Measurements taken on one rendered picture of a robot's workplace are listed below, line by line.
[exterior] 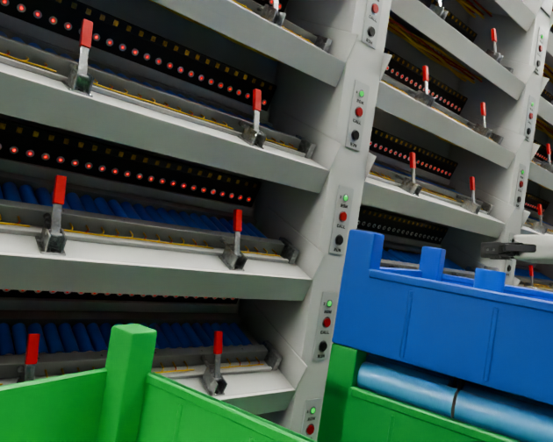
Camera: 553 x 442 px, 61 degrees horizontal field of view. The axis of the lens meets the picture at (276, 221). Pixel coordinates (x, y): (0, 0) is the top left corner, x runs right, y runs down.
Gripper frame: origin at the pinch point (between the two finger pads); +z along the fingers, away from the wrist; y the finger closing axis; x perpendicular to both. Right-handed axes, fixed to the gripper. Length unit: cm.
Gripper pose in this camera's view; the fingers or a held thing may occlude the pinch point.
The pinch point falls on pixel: (495, 251)
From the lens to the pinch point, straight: 107.8
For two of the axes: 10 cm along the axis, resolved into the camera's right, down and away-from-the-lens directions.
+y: -7.5, -1.4, -6.4
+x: -0.7, 9.9, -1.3
